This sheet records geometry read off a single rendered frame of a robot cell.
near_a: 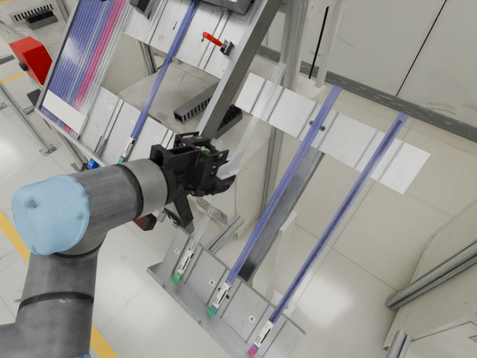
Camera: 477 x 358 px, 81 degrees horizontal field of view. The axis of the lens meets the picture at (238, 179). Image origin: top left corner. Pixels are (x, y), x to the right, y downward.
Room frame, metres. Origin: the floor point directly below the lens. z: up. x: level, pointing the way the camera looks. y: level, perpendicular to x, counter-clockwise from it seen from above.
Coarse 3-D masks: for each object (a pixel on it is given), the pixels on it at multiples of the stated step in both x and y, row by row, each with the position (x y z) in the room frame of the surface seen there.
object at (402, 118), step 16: (400, 112) 0.34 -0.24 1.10; (400, 128) 0.32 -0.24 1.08; (384, 144) 0.31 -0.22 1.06; (368, 176) 0.28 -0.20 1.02; (352, 192) 0.26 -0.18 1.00; (336, 224) 0.23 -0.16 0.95; (320, 240) 0.21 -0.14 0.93; (304, 272) 0.18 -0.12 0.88; (288, 288) 0.16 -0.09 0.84; (272, 320) 0.12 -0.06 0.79; (256, 352) 0.07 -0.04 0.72
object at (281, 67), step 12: (276, 72) 0.47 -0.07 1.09; (276, 84) 0.45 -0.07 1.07; (264, 96) 0.44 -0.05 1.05; (264, 108) 0.43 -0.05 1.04; (252, 120) 0.42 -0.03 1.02; (252, 132) 0.40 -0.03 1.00; (240, 144) 0.39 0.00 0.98; (216, 204) 0.32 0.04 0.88; (204, 216) 0.30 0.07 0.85; (204, 228) 0.29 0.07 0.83; (192, 240) 0.27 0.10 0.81; (192, 252) 0.25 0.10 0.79; (180, 276) 0.22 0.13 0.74
